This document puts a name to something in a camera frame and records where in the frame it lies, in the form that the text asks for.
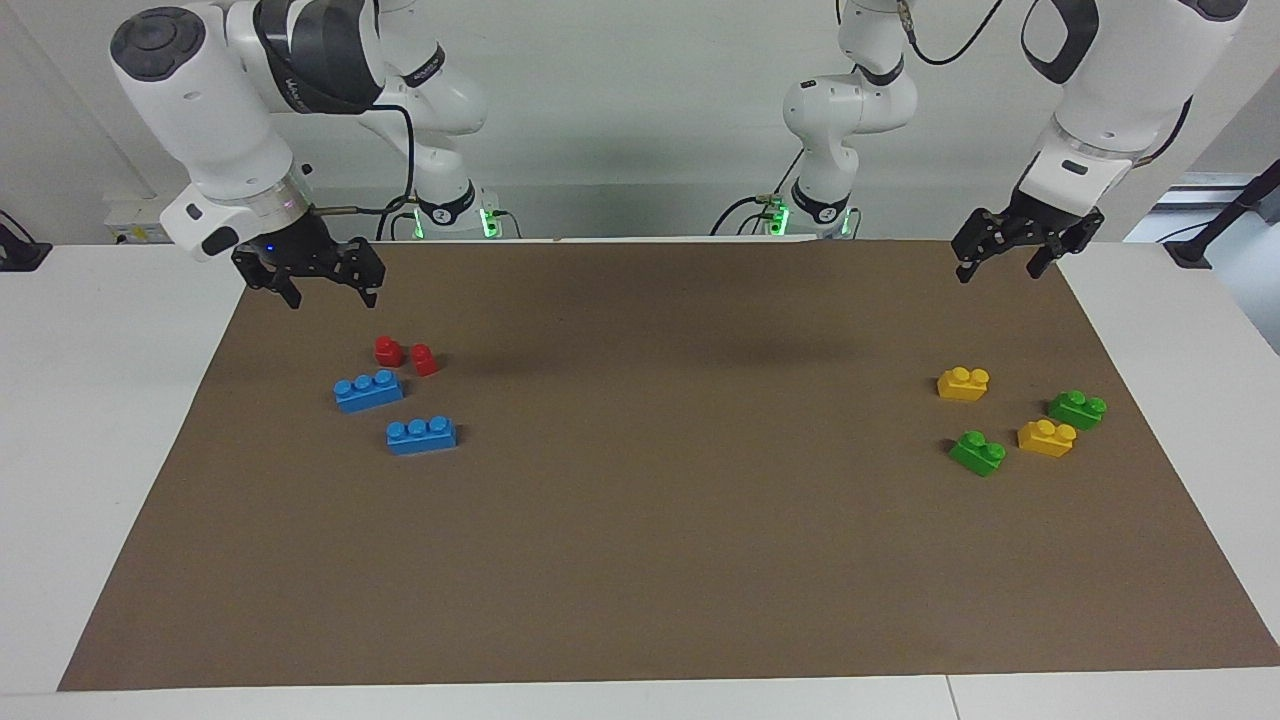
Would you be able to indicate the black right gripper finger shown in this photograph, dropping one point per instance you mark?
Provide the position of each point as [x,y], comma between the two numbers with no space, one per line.
[268,270]
[366,270]

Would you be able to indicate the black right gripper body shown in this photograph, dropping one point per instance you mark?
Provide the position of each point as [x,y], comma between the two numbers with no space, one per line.
[300,248]

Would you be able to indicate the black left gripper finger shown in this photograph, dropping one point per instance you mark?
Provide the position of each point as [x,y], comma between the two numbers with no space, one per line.
[1072,238]
[978,240]

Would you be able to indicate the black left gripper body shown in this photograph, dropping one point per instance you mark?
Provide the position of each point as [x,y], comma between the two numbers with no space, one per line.
[1030,222]

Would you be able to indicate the blue three-stud toy brick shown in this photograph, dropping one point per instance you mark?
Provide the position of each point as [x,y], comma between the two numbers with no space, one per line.
[421,438]
[368,394]

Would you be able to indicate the green two-stud toy brick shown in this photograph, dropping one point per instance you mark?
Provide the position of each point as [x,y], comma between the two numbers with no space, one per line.
[976,455]
[1075,411]

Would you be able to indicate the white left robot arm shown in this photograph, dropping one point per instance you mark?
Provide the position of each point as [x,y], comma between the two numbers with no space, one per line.
[1130,80]

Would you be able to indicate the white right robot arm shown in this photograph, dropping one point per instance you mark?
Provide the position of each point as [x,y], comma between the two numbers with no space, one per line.
[220,110]

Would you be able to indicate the red one-stud toy brick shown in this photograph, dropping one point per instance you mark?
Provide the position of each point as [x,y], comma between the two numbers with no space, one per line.
[424,361]
[388,352]

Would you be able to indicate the black stand with pole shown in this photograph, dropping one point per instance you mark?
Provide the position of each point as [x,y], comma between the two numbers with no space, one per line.
[1190,250]

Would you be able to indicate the yellow two-stud toy brick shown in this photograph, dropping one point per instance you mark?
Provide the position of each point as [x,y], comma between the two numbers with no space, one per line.
[1045,440]
[962,386]

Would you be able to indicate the black table clamp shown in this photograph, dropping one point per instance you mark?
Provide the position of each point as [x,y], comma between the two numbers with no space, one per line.
[20,255]

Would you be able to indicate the brown table mat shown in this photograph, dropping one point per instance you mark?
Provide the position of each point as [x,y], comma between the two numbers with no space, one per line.
[650,520]

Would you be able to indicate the white wall socket box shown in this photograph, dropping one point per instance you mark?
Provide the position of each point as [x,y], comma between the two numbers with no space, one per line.
[135,215]

